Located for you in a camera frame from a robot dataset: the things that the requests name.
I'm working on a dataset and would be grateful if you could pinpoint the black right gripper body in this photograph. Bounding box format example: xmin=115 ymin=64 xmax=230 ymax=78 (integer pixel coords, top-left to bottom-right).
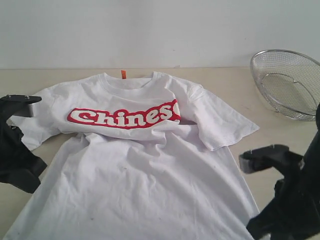
xmin=243 ymin=143 xmax=320 ymax=204

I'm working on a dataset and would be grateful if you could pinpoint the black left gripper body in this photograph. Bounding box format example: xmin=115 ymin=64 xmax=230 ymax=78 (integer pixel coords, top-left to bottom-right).
xmin=0 ymin=94 xmax=34 ymax=170

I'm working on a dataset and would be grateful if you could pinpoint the white t-shirt red lettering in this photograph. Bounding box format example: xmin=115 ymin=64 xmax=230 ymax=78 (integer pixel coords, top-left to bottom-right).
xmin=4 ymin=72 xmax=259 ymax=240

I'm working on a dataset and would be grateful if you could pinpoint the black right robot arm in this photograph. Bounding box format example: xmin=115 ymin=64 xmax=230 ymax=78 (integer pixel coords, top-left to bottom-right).
xmin=238 ymin=131 xmax=320 ymax=240

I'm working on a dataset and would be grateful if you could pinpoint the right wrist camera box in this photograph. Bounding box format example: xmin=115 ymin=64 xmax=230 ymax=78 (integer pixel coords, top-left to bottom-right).
xmin=238 ymin=154 xmax=272 ymax=174

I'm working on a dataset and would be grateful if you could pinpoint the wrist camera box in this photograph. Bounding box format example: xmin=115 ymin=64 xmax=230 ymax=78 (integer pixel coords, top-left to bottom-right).
xmin=238 ymin=154 xmax=272 ymax=174
xmin=11 ymin=95 xmax=42 ymax=118

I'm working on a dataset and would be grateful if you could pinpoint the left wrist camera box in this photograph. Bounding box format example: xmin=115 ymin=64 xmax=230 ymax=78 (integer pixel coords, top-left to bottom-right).
xmin=11 ymin=95 xmax=42 ymax=118

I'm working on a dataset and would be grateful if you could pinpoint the round wire mesh basket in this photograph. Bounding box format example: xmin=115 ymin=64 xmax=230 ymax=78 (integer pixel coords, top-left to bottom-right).
xmin=250 ymin=49 xmax=320 ymax=122

